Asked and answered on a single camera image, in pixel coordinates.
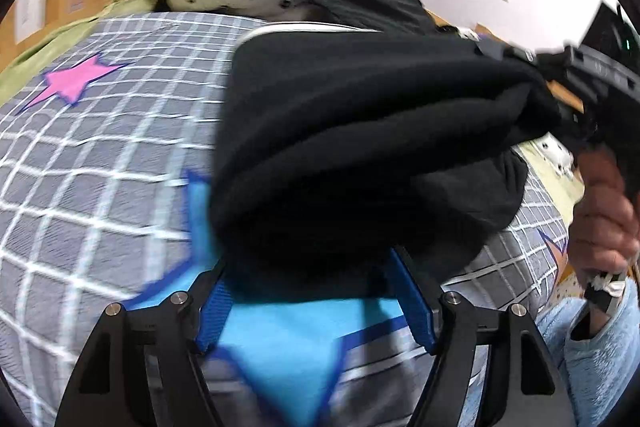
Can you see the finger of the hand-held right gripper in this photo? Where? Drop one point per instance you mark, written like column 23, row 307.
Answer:
column 505, row 52

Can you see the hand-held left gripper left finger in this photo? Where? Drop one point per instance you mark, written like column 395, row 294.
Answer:
column 215, row 312

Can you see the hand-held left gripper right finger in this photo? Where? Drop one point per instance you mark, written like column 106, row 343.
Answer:
column 412, row 302

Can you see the black pants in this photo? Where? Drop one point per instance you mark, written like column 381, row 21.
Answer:
column 350, row 147

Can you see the person's right hand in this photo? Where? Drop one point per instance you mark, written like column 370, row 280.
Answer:
column 605, row 227

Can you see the white floral pillow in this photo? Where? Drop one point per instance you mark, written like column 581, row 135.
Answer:
column 556, row 155

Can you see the grey checked bedsheet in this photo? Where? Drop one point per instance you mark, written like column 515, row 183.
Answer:
column 100, row 187

